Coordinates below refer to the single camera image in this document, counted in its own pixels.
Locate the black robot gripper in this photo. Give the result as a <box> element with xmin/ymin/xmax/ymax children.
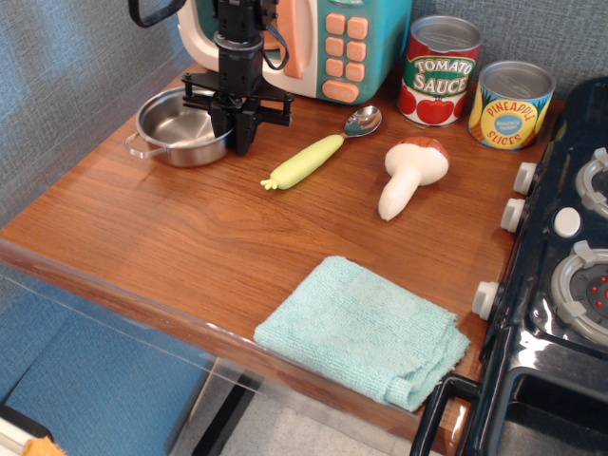
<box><xmin>181</xmin><ymin>50</ymin><xmax>295</xmax><ymax>156</ymax></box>

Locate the silver steel pot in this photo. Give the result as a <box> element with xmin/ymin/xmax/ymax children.
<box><xmin>124</xmin><ymin>87</ymin><xmax>231</xmax><ymax>168</ymax></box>

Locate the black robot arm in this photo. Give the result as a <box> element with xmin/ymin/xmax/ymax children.
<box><xmin>181</xmin><ymin>1</ymin><xmax>295</xmax><ymax>156</ymax></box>

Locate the light blue towel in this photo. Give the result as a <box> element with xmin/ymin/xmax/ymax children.
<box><xmin>254</xmin><ymin>256</ymin><xmax>469</xmax><ymax>412</ymax></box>

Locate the teal toy microwave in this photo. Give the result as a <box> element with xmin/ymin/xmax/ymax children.
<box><xmin>178</xmin><ymin>1</ymin><xmax>412</xmax><ymax>105</ymax></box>

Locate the toy mushroom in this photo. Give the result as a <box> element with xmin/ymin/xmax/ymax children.
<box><xmin>378</xmin><ymin>136</ymin><xmax>449</xmax><ymax>221</ymax></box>

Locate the tomato sauce can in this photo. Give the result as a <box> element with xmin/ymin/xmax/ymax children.
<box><xmin>398</xmin><ymin>15</ymin><xmax>483</xmax><ymax>126</ymax></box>

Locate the pineapple slices can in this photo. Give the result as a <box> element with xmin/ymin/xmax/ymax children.
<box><xmin>468</xmin><ymin>61</ymin><xmax>556</xmax><ymax>151</ymax></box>

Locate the orange object in black tray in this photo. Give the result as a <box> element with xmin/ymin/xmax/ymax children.
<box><xmin>0</xmin><ymin>403</ymin><xmax>66</xmax><ymax>456</ymax></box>

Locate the black toy stove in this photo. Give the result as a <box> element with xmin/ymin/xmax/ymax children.
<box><xmin>411</xmin><ymin>77</ymin><xmax>607</xmax><ymax>455</ymax></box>

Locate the spoon with green handle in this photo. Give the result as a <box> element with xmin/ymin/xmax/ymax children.
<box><xmin>260</xmin><ymin>105</ymin><xmax>383</xmax><ymax>190</ymax></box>

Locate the black braided cable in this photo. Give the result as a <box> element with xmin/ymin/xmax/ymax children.
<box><xmin>126</xmin><ymin>0</ymin><xmax>187</xmax><ymax>29</ymax></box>

